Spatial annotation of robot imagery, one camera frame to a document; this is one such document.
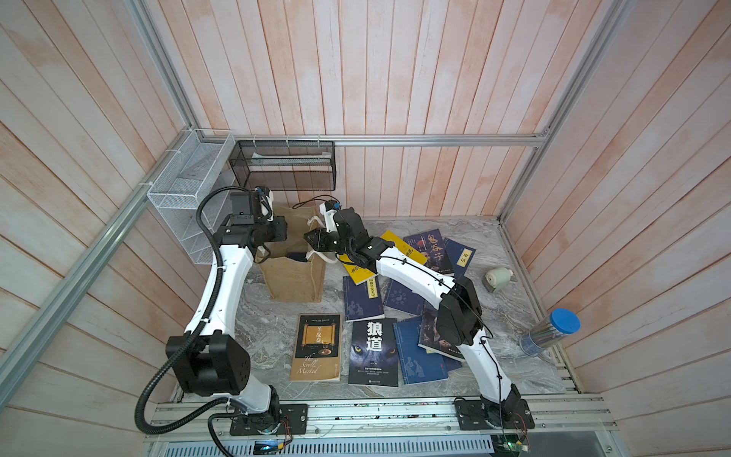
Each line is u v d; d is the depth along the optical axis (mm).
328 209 768
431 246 1075
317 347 851
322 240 752
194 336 412
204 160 850
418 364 815
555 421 740
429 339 817
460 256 1071
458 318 546
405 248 1071
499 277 929
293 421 735
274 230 718
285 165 1044
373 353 837
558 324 702
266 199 717
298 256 827
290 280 854
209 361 418
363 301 949
